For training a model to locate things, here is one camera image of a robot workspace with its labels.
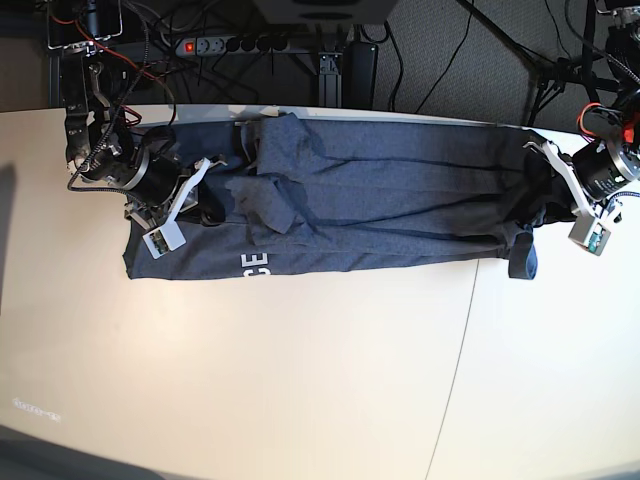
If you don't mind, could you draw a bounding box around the left gripper body black cylinder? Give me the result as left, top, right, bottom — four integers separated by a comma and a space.
572, 140, 639, 202

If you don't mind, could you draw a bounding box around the right gripper body black cylinder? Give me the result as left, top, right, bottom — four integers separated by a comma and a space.
67, 144, 188, 209

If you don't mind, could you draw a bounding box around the blue-grey T-shirt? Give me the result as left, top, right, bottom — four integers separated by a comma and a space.
123, 114, 547, 280

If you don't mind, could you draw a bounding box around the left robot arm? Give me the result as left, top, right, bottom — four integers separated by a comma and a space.
527, 1, 639, 209

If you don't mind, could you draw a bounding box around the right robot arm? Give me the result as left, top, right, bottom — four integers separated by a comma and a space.
46, 1, 225, 230

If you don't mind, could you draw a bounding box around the black tripod stand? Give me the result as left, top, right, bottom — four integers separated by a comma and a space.
458, 1, 618, 127

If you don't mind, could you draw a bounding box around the white power strip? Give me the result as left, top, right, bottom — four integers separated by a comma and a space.
175, 34, 291, 58

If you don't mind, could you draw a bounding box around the black power adapter brick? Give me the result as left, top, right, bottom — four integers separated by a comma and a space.
342, 41, 378, 110

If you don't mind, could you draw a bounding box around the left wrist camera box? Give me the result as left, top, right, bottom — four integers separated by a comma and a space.
569, 215, 611, 256

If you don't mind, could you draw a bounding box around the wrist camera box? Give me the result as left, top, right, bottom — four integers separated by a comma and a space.
569, 215, 611, 256
142, 221, 186, 259

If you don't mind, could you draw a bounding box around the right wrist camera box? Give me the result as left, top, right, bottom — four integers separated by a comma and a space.
142, 221, 186, 259

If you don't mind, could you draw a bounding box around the aluminium frame post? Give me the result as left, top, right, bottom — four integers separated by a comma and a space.
317, 51, 342, 108

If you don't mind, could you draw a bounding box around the grey base camera mount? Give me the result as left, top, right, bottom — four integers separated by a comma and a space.
254, 0, 397, 24

